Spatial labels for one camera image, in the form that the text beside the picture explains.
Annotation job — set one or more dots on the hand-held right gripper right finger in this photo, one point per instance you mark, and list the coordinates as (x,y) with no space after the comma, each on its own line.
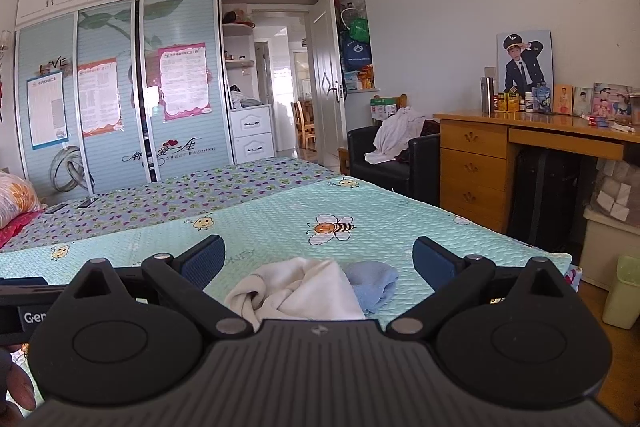
(430,262)

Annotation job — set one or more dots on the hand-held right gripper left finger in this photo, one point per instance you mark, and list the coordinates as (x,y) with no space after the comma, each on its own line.
(205,259)

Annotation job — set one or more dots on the blue knit pants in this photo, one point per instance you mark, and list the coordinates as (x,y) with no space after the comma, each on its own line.
(372,282)

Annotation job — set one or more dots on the cream knit garment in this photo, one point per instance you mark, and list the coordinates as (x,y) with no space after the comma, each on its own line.
(305,292)

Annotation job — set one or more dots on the white clothes pile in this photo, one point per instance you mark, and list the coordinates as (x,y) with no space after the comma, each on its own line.
(395,134)

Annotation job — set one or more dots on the person's left hand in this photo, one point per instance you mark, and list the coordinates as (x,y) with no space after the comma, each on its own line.
(24,387)

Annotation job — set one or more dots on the bee print quilted bedspread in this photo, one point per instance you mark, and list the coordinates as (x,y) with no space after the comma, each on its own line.
(280,217)

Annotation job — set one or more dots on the red pillow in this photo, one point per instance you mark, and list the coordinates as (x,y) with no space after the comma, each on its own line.
(12,231)

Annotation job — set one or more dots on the black armchair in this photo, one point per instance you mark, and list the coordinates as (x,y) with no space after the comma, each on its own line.
(430,167)

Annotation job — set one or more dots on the wooden desk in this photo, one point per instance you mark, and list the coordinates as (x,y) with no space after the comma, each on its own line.
(475,167)

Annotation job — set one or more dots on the floral rolled duvet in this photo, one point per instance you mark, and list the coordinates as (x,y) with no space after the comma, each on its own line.
(15,199)

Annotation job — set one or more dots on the sliding door wardrobe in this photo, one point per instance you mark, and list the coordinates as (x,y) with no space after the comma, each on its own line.
(125,157)

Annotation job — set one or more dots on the black suitcase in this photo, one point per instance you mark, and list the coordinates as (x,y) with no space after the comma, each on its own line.
(545,197)

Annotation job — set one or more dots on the wooden stool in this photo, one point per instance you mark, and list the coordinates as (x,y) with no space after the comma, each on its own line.
(343,161)

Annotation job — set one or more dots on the white drawer cabinet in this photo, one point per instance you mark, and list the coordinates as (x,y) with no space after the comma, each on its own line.
(252,132)

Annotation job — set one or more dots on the green white carton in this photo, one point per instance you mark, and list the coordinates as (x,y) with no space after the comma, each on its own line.
(382,109)

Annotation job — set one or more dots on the wooden dining chair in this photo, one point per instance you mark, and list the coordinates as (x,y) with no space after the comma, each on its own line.
(302,122)

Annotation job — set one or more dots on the beige storage box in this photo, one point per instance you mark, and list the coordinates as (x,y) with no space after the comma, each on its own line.
(605,247)

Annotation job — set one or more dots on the steel thermos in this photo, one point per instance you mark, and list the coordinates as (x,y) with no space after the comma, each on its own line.
(486,94)

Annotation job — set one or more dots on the yellow box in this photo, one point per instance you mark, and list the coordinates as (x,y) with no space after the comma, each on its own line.
(507,103)

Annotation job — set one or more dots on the pink bordered poster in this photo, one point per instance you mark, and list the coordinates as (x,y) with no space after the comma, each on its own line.
(184,82)

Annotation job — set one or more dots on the white bottle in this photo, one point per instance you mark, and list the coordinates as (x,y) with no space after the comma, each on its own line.
(529,103)

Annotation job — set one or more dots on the orange bordered poster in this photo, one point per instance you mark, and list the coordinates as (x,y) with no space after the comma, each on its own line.
(99,97)

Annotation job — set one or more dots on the blue snack packet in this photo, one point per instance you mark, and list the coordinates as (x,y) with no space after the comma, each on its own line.
(541,99)

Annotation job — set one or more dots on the green trash bin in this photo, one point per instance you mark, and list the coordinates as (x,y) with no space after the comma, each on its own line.
(625,292)

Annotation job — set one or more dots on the white door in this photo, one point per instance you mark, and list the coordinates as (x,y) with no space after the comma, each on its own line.
(325,82)

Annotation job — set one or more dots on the blue framed poster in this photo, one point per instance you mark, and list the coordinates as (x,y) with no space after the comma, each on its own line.
(47,109)

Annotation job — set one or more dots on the uniformed child portrait poster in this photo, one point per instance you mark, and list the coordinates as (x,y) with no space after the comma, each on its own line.
(522,67)

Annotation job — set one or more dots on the blue tote bag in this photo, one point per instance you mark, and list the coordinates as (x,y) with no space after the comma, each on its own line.
(356,52)

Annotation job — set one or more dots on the green bag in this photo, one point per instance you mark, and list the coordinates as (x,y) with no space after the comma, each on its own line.
(359,29)

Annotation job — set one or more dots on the wall socket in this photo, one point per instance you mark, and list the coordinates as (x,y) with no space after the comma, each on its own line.
(490,73)

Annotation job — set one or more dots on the small orange photo frame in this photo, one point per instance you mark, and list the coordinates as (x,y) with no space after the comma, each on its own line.
(562,99)

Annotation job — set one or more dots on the small pale photo frame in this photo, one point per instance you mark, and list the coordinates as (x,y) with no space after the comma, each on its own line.
(583,102)

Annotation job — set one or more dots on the wide family photo frame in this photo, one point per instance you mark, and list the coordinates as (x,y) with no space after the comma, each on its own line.
(612,99)

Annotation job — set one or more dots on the wall lamp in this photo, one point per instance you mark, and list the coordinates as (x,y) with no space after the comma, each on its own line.
(5,41)

